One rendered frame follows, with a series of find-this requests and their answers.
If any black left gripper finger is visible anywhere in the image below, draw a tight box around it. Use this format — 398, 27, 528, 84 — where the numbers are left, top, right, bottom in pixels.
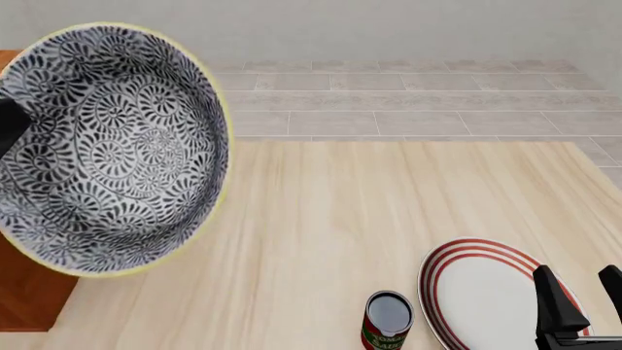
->
0, 96, 31, 160

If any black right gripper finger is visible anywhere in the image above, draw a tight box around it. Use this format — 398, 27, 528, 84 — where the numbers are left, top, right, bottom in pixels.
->
597, 264, 622, 324
533, 264, 592, 338

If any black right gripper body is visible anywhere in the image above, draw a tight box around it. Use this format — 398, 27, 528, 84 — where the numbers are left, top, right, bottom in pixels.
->
534, 326, 622, 350

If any black patterned white bowl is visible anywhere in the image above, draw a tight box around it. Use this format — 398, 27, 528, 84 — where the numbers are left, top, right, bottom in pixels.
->
0, 21, 235, 279

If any wooden cabinet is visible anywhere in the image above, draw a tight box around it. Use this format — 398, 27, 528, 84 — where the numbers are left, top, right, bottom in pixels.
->
0, 49, 80, 333

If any white plate with red rings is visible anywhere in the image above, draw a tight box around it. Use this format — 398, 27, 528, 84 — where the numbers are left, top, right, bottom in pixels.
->
417, 236, 595, 350

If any tomato sauce tin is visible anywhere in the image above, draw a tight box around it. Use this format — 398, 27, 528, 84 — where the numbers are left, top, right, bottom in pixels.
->
361, 290, 416, 350

